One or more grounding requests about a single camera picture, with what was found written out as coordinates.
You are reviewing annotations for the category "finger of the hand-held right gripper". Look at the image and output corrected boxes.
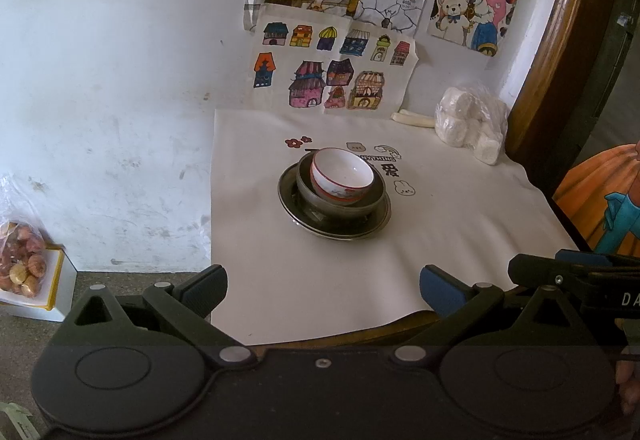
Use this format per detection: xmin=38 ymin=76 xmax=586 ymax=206
xmin=507 ymin=253 xmax=613 ymax=292
xmin=555 ymin=249 xmax=640 ymax=267

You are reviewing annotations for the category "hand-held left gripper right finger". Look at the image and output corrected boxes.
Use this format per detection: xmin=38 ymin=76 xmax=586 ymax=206
xmin=390 ymin=265 xmax=601 ymax=366

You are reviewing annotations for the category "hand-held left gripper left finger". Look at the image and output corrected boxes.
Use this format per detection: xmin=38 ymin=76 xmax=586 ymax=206
xmin=52 ymin=265 xmax=258 ymax=367

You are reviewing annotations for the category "wide rim stainless steel plate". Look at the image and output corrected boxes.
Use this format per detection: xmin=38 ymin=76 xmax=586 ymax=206
xmin=277 ymin=160 xmax=392 ymax=241

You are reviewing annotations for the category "white bowl with red rim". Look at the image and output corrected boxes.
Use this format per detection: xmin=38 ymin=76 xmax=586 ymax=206
xmin=315 ymin=187 xmax=373 ymax=207

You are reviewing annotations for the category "stainless steel bowl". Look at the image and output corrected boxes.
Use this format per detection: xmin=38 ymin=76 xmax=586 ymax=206
xmin=295 ymin=153 xmax=387 ymax=221

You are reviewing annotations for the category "white bowl with pink print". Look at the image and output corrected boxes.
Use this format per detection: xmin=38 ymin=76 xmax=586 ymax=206
xmin=310 ymin=147 xmax=376 ymax=202

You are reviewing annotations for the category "person's right hand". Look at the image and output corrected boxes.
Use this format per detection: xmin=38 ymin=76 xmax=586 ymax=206
xmin=616 ymin=320 xmax=640 ymax=416

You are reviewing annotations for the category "orange and blue printed picture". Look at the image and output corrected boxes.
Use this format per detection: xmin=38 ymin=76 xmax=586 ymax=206
xmin=552 ymin=140 xmax=640 ymax=253

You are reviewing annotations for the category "white printed table mat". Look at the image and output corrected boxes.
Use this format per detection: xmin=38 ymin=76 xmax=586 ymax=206
xmin=210 ymin=108 xmax=583 ymax=346

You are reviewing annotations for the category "white and yellow box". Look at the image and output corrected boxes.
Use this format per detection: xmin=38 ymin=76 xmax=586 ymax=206
xmin=0 ymin=243 xmax=78 ymax=322

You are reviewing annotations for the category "plastic bag of white rolls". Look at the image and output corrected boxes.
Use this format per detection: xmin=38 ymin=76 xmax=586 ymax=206
xmin=434 ymin=85 xmax=510 ymax=166

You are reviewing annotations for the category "white stick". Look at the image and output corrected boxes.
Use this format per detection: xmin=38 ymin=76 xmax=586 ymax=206
xmin=392 ymin=109 xmax=436 ymax=123
xmin=391 ymin=114 xmax=435 ymax=127

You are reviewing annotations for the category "coloured houses drawing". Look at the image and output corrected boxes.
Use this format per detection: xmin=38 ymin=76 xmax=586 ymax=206
xmin=248 ymin=3 xmax=418 ymax=113

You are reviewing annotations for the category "curved wooden frame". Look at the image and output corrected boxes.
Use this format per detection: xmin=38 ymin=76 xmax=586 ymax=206
xmin=502 ymin=0 xmax=631 ymax=161

